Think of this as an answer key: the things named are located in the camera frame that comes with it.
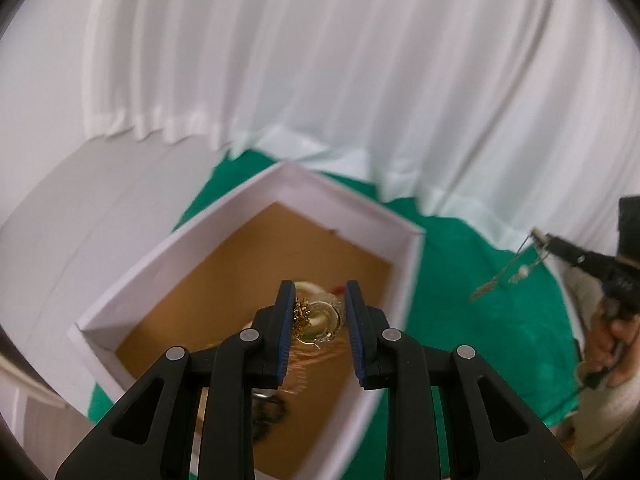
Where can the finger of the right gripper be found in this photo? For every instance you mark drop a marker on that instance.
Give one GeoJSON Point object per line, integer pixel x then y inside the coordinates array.
{"type": "Point", "coordinates": [557, 246]}

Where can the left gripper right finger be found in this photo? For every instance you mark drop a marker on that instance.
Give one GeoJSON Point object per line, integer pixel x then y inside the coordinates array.
{"type": "Point", "coordinates": [450, 414]}

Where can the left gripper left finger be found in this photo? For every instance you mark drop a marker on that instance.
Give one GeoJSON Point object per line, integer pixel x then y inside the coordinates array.
{"type": "Point", "coordinates": [191, 403]}

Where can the pale jade bangle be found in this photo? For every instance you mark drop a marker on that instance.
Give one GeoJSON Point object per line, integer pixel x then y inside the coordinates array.
{"type": "Point", "coordinates": [308, 294]}

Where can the cream sweater right forearm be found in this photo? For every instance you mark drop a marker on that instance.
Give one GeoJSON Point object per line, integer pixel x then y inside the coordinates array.
{"type": "Point", "coordinates": [602, 414]}

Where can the person's right hand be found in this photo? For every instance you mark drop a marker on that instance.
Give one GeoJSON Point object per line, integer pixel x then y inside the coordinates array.
{"type": "Point", "coordinates": [600, 342]}

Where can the white cardboard box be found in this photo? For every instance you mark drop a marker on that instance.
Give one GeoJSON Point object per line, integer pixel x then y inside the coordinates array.
{"type": "Point", "coordinates": [206, 281]}

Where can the green patterned table cloth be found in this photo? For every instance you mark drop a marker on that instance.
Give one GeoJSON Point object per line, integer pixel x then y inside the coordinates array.
{"type": "Point", "coordinates": [522, 330]}

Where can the white curtain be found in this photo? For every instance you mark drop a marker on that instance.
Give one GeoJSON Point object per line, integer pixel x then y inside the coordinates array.
{"type": "Point", "coordinates": [507, 114]}

